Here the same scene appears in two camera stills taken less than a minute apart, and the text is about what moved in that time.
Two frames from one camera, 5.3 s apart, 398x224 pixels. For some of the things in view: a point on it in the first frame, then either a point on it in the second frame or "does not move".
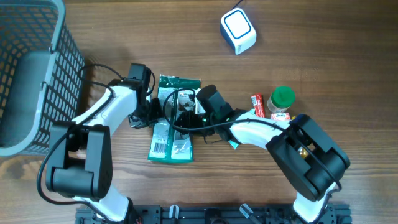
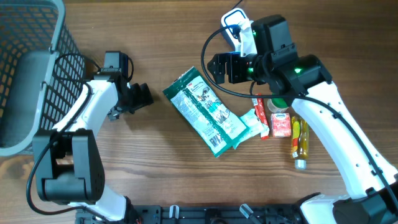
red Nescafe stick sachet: x=257 y=102 does not move
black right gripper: x=188 y=118 → x=234 y=61
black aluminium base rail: x=216 y=214 does not move
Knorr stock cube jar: x=281 y=99 does not move
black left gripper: x=157 y=111 → x=139 y=99
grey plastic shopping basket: x=42 y=74 does not move
